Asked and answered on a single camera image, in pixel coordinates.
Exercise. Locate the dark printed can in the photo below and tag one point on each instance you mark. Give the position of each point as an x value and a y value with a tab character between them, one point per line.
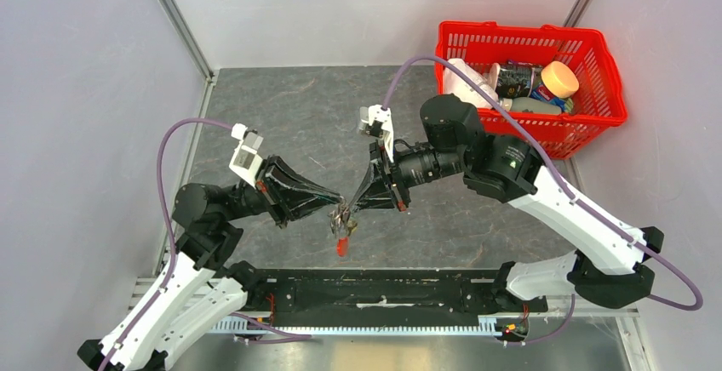
514	79

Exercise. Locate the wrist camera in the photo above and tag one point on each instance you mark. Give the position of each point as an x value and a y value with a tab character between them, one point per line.
246	161
376	121

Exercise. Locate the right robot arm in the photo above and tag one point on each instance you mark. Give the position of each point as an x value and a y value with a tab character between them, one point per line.
607	268

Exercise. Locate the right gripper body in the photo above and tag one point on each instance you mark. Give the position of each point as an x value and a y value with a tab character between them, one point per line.
400	191

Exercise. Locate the jar with yellow lid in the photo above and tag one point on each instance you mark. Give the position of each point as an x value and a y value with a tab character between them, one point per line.
555	84

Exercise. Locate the grey green pouch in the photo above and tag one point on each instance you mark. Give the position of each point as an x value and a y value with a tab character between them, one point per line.
529	105

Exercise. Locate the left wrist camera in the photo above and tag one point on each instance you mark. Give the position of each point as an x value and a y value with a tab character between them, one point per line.
246	161

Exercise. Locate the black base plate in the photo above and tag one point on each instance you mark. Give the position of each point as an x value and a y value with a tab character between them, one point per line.
384	298

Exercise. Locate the red plastic basket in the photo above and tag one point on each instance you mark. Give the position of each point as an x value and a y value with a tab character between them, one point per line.
598	103

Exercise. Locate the white plastic bag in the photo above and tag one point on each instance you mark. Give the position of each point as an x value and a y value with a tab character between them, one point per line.
453	84

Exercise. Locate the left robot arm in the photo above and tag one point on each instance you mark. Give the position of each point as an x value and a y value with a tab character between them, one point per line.
196	288

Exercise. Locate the keyring bunch with tags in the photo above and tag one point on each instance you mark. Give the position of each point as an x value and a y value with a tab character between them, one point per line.
342	226

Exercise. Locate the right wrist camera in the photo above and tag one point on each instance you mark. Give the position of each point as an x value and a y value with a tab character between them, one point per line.
376	121

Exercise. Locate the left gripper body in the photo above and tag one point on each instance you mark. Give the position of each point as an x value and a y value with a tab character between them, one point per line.
262	186

